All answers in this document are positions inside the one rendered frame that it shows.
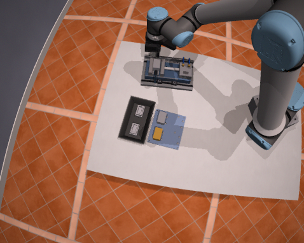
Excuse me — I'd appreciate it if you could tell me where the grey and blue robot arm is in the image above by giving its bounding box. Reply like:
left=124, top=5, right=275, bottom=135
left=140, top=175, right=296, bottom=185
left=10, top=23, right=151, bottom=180
left=146, top=0, right=304, bottom=150

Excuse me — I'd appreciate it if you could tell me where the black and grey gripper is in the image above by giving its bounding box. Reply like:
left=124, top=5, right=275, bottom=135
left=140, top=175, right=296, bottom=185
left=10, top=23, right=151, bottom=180
left=145, top=31, right=161, bottom=59

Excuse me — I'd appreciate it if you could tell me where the yellow rectangular block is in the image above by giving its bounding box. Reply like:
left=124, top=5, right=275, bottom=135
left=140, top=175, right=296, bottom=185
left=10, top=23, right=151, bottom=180
left=153, top=127, right=163, bottom=141

